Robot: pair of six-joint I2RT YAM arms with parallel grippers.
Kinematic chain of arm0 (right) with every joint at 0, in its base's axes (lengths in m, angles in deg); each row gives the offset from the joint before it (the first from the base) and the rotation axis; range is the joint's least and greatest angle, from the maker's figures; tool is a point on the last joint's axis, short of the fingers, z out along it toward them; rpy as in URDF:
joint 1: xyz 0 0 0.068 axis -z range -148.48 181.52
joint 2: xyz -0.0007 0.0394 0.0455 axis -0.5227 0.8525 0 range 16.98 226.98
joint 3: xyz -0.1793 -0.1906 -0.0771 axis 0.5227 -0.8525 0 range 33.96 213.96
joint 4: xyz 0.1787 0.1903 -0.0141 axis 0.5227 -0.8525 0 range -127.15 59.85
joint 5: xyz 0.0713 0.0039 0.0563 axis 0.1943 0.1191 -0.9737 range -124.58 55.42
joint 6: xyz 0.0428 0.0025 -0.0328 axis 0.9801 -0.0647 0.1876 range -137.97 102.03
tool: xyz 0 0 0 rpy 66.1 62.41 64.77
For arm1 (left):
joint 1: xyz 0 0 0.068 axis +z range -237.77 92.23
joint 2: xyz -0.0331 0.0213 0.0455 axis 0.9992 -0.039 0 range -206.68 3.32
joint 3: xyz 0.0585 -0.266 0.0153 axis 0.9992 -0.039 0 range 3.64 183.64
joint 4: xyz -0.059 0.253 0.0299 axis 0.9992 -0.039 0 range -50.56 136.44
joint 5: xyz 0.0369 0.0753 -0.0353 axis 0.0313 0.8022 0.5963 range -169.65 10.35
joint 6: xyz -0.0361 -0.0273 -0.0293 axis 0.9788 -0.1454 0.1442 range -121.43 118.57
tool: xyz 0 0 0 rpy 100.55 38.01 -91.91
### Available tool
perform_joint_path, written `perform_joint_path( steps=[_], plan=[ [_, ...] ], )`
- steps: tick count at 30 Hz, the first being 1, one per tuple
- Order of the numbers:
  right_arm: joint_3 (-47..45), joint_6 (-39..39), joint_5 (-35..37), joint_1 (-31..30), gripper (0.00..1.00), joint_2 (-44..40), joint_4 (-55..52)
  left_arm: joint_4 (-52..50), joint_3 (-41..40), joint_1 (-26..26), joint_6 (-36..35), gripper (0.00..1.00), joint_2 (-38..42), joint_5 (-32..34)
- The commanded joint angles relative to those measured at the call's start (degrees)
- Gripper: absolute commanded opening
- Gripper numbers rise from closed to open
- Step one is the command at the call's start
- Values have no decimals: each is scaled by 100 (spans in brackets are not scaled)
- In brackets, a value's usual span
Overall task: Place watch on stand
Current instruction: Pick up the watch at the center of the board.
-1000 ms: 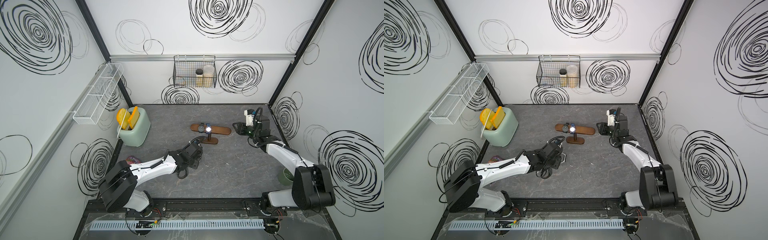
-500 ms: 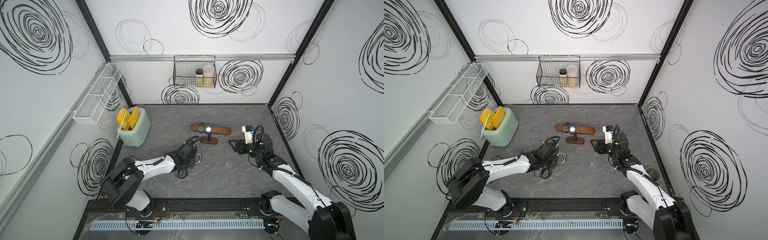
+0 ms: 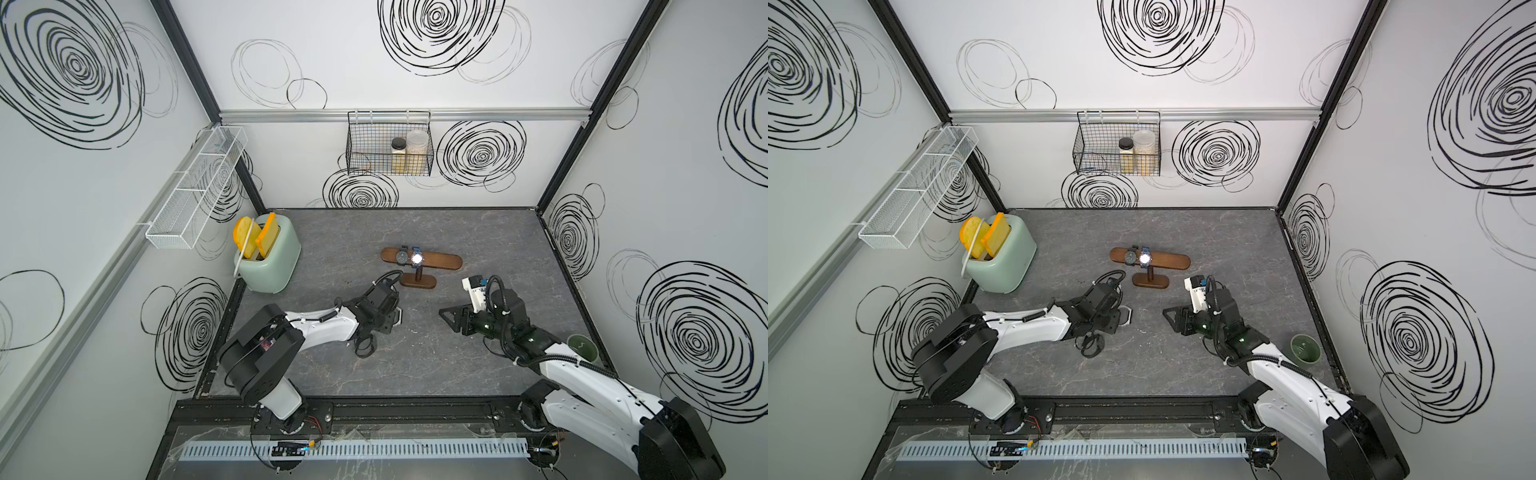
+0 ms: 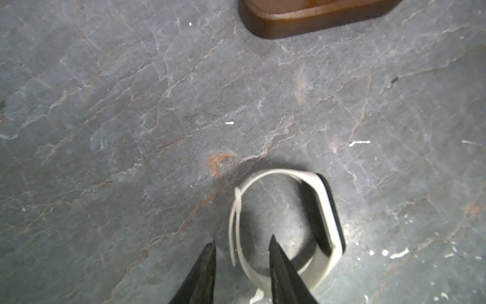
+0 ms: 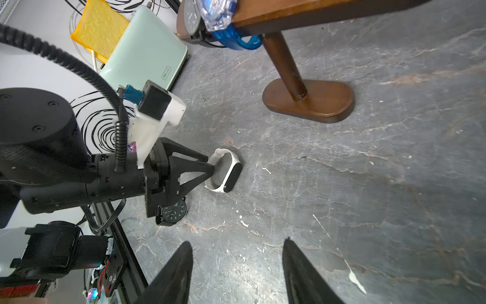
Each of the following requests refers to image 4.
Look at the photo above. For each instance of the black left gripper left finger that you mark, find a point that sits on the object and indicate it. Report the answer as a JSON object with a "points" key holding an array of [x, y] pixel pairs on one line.
{"points": [[199, 285]]}

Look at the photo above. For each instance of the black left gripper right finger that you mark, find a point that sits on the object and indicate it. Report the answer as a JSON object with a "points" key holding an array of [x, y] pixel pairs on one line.
{"points": [[286, 284]]}

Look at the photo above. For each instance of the dark wooden watch stand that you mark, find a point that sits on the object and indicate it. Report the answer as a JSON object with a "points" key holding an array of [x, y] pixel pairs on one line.
{"points": [[281, 19]]}

